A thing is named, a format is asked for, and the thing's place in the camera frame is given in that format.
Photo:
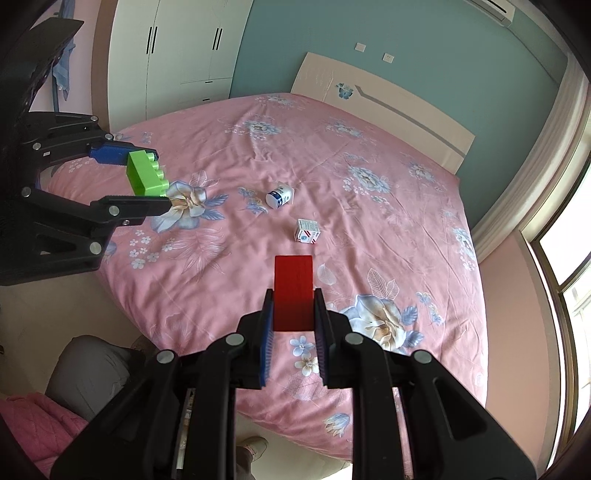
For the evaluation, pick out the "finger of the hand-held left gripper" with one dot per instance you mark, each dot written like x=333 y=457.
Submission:
x=108 y=153
x=134 y=205

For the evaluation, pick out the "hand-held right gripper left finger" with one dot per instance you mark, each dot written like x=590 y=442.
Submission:
x=266 y=355

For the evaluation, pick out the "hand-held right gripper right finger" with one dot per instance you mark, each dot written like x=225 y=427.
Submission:
x=320 y=355

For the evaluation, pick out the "green building brick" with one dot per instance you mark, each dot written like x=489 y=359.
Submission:
x=145 y=175

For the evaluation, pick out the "red block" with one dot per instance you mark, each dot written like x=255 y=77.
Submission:
x=293 y=290

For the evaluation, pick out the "blue hanging cloth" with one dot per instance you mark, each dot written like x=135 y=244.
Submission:
x=62 y=78

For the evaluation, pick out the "pale pink shoe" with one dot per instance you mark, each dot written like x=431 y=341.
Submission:
x=253 y=450

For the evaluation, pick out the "pink floral bedspread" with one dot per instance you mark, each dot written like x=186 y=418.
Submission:
x=231 y=258

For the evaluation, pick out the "small white striped box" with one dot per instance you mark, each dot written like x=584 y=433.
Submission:
x=308 y=232

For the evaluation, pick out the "white wardrobe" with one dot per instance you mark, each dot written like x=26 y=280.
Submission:
x=184 y=46

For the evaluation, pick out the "white bottle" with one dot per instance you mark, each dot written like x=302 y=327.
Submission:
x=279 y=196

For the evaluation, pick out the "person's left leg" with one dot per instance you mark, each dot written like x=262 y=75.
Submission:
x=92 y=374

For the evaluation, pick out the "cream bed headboard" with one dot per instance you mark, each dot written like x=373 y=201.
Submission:
x=392 y=106

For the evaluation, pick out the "window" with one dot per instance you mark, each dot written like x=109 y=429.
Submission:
x=568 y=258

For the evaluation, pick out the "cream curtain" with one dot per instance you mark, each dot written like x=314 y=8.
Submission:
x=531 y=184

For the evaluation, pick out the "white air conditioner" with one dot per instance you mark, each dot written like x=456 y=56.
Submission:
x=496 y=11

